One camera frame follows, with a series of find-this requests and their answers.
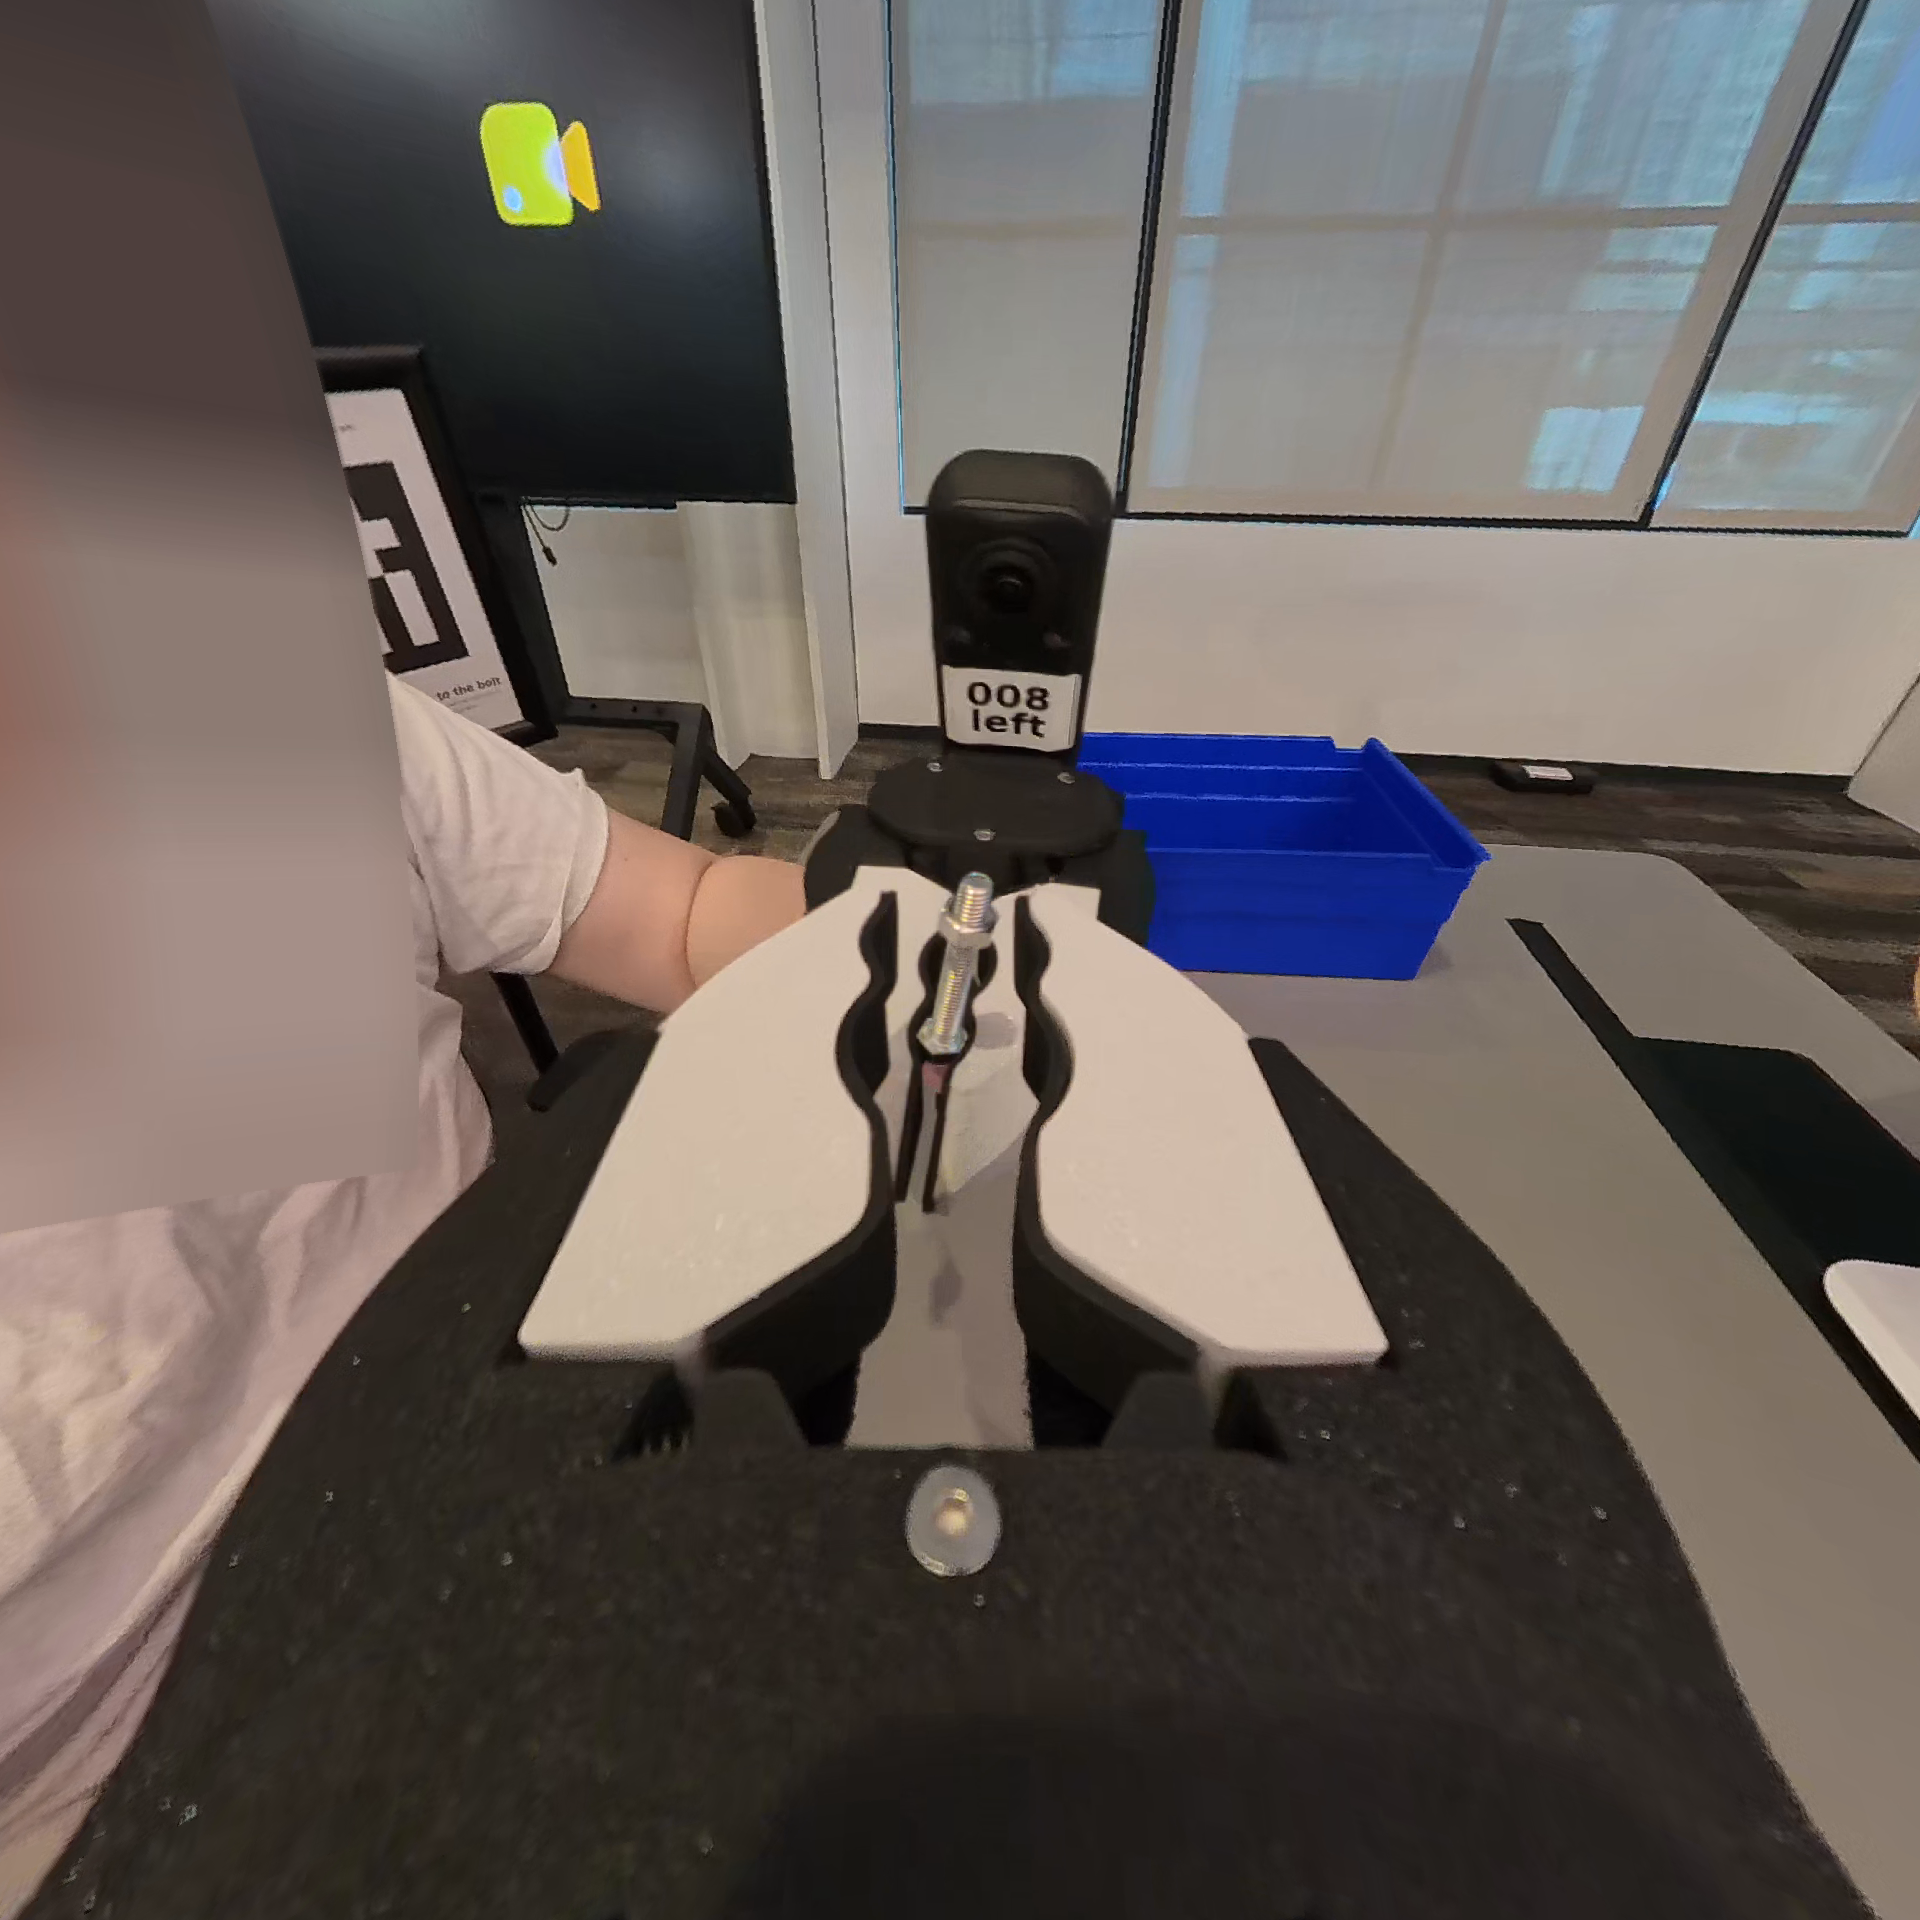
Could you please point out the small silver hex nut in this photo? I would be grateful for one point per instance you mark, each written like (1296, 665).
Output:
(962, 952)

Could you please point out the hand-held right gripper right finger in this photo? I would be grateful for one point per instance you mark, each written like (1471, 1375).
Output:
(1201, 1184)

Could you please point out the black wheeled screen stand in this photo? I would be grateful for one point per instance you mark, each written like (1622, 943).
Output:
(629, 713)

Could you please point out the black framed white poster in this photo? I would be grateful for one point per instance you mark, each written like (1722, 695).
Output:
(475, 638)

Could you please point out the black wall screen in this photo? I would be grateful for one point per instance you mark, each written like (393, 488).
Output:
(599, 346)

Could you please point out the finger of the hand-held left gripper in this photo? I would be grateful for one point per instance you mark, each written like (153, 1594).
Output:
(991, 1110)
(905, 1140)

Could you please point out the window with roller blind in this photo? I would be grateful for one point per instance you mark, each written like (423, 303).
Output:
(1350, 300)

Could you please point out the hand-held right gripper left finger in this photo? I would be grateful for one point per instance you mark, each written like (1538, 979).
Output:
(720, 1170)

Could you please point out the black office chair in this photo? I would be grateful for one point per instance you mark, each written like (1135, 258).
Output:
(523, 1020)

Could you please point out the white stand base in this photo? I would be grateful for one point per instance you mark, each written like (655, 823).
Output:
(1881, 1328)

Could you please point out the slim silver bolt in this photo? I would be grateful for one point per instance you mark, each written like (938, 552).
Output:
(949, 1009)

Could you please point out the small black floor device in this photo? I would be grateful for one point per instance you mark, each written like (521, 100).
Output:
(1541, 776)

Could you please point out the blue plastic bin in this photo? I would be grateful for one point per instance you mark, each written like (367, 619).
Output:
(1275, 886)

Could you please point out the person's left forearm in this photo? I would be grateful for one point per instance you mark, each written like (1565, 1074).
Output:
(705, 931)

